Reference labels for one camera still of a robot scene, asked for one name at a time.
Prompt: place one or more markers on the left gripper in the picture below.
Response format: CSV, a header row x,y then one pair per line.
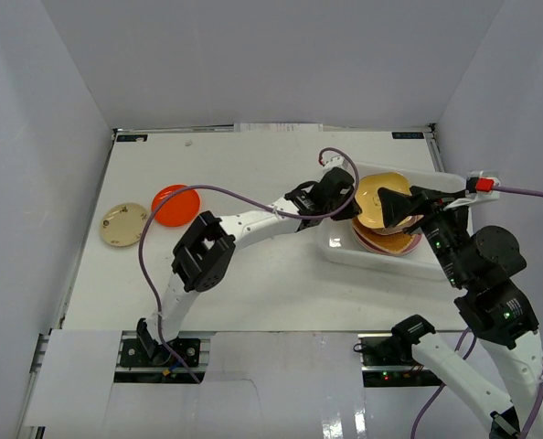
x,y
340,184

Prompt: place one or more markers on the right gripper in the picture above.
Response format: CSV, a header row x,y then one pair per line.
x,y
430,204

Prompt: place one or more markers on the yellow square plate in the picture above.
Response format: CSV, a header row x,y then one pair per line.
x,y
368,200

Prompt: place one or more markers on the woven bamboo tray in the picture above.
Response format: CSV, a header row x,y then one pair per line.
x,y
390,244

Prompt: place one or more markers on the pink round plate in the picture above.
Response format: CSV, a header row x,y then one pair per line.
x,y
372,247

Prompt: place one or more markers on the orange round plate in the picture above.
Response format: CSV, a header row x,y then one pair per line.
x,y
178,210

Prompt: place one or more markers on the beige patterned round plate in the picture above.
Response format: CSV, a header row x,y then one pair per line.
x,y
122,225

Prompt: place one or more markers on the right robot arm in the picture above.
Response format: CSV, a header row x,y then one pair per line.
x,y
497,312

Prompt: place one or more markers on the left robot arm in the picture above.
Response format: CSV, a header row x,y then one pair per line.
x,y
203,253

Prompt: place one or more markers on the white plastic bin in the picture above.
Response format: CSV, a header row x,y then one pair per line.
x,y
336,239

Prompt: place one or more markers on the right table label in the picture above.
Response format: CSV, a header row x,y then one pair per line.
x,y
407,135

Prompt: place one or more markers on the table label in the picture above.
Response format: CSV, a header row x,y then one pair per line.
x,y
131,138
407,135

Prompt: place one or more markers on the papers at back edge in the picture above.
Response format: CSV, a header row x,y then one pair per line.
x,y
278,127

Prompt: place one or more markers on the left table label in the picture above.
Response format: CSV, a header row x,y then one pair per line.
x,y
131,138

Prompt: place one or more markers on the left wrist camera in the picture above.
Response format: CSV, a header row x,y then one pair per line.
x,y
330,162

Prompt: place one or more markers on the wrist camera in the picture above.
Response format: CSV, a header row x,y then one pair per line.
x,y
330,162
480,188

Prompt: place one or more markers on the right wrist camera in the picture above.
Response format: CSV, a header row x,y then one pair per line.
x,y
480,188

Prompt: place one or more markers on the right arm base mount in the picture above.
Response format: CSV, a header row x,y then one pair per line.
x,y
382,366

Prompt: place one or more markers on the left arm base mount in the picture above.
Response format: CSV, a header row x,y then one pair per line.
x,y
135,366

